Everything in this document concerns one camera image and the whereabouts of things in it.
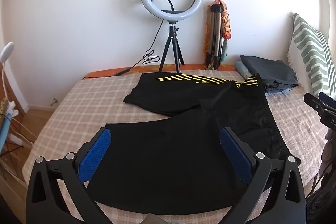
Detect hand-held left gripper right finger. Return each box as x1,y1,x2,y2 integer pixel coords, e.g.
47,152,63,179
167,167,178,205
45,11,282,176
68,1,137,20
219,127,306,224

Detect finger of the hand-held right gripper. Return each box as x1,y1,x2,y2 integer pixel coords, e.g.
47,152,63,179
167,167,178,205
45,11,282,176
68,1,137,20
318,92,336,109
304,93,326,112

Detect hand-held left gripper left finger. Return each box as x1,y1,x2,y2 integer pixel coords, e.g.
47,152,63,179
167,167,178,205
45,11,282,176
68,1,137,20
25,127,113,224

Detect black pants with yellow stripes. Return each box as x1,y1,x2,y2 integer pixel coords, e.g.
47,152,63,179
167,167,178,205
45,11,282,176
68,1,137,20
87,73,294,215

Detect folded blue jeans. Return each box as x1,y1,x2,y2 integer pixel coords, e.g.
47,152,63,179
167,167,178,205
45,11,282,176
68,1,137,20
265,82,294,96

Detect green striped pillow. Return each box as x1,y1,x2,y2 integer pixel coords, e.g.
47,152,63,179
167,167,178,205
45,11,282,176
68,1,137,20
287,13,336,97

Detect beige plaid blanket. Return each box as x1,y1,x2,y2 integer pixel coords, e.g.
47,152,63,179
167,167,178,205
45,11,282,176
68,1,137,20
22,70,331,224

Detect dark grey folded garment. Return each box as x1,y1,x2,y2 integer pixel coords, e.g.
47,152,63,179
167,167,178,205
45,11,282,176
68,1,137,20
240,55,300,88

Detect striped dark clothing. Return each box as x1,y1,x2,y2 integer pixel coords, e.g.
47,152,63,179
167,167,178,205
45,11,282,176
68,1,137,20
307,161,336,215

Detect white power strip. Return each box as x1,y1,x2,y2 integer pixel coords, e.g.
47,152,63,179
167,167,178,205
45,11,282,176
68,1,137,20
8,133,33,148

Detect light blue folded garment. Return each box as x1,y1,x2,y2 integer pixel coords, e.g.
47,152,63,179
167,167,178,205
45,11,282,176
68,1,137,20
235,61,252,80

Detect orange bedsheet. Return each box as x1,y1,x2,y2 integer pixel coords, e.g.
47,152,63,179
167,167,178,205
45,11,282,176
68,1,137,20
83,63,239,80

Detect light blue board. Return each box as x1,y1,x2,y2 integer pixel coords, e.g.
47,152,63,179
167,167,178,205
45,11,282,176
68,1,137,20
0,116,11,155

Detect teal cloth strip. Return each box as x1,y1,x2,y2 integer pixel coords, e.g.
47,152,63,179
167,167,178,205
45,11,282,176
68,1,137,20
221,40,229,63

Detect orange patterned scarf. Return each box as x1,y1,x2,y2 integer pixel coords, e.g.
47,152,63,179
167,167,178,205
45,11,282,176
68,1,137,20
214,0,233,41

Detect folded silver tripod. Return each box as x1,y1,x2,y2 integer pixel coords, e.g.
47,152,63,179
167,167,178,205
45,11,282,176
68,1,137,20
204,5,226,70

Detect white clip lamp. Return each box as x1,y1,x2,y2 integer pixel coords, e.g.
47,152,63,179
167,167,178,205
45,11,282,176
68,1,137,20
0,42,20,119

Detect small black tripod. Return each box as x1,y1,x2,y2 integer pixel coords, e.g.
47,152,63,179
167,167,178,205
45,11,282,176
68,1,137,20
158,21,185,74

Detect black ring light cable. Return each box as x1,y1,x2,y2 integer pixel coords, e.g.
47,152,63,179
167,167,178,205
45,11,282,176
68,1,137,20
82,20,161,81

